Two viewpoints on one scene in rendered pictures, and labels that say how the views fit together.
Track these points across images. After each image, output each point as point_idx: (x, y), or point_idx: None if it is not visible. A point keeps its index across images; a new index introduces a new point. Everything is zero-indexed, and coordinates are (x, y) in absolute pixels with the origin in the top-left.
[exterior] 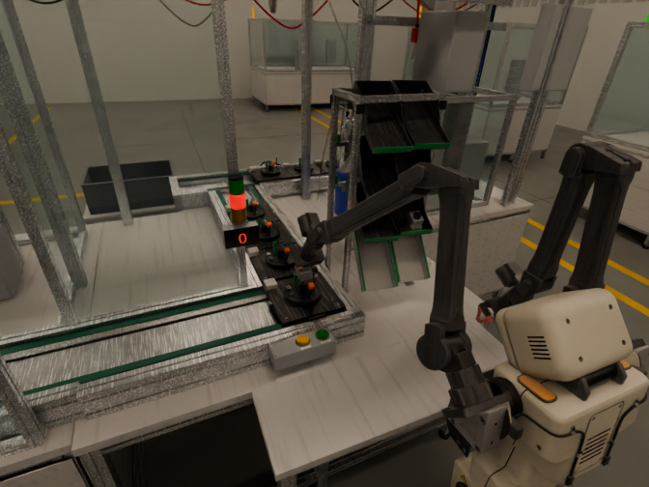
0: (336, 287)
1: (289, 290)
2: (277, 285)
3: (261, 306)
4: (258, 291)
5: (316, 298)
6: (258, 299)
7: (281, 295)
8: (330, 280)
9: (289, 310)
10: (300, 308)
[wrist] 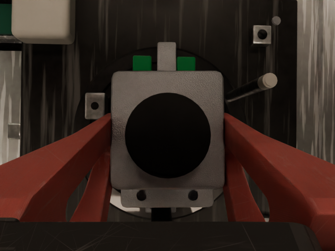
0: (318, 119)
1: (95, 119)
2: (79, 27)
3: (14, 77)
4: (7, 10)
5: (195, 208)
6: (8, 40)
7: (72, 100)
8: (316, 66)
9: (67, 210)
10: (116, 216)
